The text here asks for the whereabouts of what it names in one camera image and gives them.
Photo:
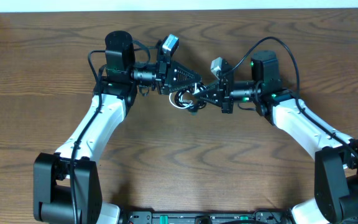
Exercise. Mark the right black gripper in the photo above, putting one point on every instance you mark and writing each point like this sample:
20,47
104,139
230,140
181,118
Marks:
219,94

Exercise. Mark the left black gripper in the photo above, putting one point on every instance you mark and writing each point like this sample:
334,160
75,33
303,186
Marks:
162,74

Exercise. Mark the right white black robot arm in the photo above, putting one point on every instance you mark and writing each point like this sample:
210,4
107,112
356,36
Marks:
335,154

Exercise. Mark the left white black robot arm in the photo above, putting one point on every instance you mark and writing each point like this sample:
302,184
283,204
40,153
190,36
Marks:
66,183

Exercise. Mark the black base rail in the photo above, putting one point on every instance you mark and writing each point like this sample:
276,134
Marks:
136,215

